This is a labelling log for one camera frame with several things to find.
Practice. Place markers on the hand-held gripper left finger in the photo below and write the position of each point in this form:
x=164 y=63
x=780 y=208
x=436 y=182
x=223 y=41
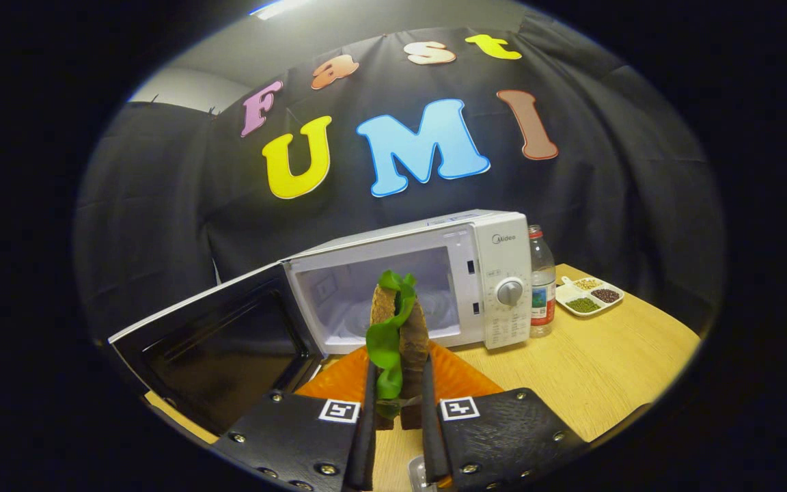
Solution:
x=365 y=444

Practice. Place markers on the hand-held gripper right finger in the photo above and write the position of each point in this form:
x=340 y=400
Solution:
x=433 y=444

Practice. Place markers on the brown bread lettuce sandwich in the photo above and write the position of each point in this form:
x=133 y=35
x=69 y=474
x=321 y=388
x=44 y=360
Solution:
x=414 y=335

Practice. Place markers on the white microwave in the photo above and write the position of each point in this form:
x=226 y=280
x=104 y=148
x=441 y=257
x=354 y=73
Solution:
x=496 y=260

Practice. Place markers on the clear plastic water bottle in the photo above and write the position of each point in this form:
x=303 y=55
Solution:
x=542 y=273

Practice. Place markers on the white divided bean dish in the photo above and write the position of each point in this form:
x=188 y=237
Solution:
x=588 y=297

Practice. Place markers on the black backdrop cloth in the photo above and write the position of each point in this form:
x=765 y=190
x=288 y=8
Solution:
x=605 y=171

